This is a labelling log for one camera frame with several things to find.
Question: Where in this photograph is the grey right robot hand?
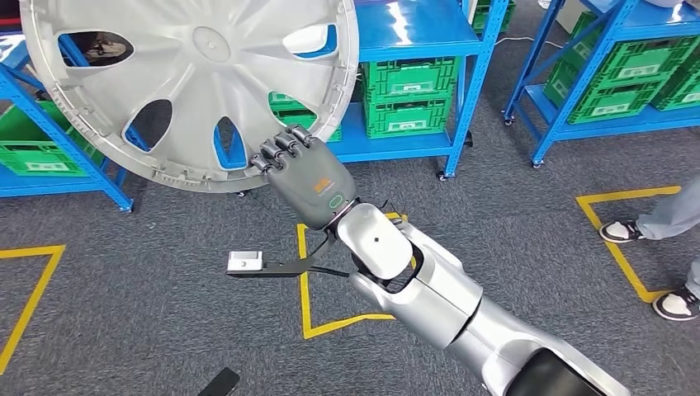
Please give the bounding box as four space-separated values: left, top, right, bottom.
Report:
248 124 359 231

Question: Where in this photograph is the silver wheel hubcap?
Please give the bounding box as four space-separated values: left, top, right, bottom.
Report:
19 0 361 194

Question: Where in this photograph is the blue metal shelf rack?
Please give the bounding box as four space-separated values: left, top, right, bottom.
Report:
0 32 135 213
57 0 513 198
502 0 700 167

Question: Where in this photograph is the yellow floor tape square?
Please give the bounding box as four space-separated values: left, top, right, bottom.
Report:
0 244 67 375
296 211 417 341

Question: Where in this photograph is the black flat plate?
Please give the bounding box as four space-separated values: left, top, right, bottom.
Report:
196 367 242 396

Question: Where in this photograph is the black camera cable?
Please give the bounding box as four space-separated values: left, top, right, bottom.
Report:
305 266 354 278

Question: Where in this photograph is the black camera bracket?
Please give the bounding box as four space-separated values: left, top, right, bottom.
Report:
225 229 351 280

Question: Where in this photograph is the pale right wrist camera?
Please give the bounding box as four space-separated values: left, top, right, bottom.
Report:
226 251 263 273

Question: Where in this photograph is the white floor cable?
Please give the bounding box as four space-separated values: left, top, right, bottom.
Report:
508 35 565 50

